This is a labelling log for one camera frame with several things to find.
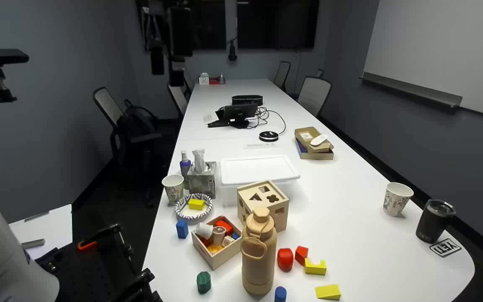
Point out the yellow block in bowl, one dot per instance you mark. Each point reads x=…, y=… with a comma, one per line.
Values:
x=197, y=204

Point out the wooden tray box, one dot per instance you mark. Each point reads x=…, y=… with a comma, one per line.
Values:
x=217, y=260

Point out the yellow wedge block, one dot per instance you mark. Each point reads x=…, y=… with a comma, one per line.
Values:
x=328, y=293

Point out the printed paper cup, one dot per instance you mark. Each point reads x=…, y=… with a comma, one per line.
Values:
x=397, y=199

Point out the small blue block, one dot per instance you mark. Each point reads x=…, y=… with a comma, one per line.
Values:
x=281, y=295

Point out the brown coffee pod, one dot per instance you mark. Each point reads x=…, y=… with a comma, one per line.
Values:
x=219, y=236

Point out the patterned paper cup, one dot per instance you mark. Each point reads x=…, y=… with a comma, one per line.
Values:
x=174, y=189

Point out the green block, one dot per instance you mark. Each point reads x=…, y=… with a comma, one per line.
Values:
x=204, y=283

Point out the black travel tumbler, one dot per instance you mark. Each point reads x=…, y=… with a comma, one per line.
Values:
x=434, y=221

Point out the black backpack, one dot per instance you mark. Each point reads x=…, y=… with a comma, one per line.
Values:
x=137, y=129

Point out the black office chair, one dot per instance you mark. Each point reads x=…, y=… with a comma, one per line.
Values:
x=108, y=109

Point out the black and white marker tag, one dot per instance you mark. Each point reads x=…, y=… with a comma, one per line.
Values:
x=445, y=248

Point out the grey whiteboard tray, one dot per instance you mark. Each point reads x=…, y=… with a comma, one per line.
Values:
x=412, y=90

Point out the white tape roll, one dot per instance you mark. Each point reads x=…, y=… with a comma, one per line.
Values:
x=319, y=140

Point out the grey tissue box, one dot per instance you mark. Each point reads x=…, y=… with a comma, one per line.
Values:
x=202, y=181

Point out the red block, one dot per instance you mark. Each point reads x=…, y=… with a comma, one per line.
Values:
x=301, y=254
x=286, y=261

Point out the wooden shape sorter box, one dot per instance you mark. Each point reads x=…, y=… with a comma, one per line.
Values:
x=264, y=196

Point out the yellow notched block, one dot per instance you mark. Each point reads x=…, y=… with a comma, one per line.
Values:
x=316, y=270

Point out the small red container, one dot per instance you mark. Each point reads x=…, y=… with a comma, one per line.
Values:
x=216, y=82

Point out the black hanging microphone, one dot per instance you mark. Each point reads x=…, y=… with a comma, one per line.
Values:
x=232, y=51

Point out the black case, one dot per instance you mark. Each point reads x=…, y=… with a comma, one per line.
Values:
x=247, y=100

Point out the white coffee pod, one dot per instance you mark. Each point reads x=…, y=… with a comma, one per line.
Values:
x=205, y=231

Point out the blue cylinder block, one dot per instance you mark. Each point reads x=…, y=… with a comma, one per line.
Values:
x=182, y=229

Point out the orange coffee pod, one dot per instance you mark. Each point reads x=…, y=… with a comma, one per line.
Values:
x=224, y=226

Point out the purple spray bottle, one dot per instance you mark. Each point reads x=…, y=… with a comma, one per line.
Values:
x=185, y=166

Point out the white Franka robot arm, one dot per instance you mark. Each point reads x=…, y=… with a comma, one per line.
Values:
x=1, y=263

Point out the whiteboard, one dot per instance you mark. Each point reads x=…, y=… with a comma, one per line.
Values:
x=449, y=45

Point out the white platform board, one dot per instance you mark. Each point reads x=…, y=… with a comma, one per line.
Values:
x=51, y=228

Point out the black round speaker puck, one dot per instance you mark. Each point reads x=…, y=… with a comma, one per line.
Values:
x=269, y=137

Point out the white bottle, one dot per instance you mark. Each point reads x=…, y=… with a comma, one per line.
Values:
x=204, y=80

